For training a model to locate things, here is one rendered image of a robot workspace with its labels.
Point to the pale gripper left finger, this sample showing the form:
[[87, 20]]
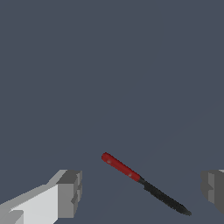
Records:
[[49, 198]]

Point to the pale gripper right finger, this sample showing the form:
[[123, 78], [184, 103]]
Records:
[[215, 186]]

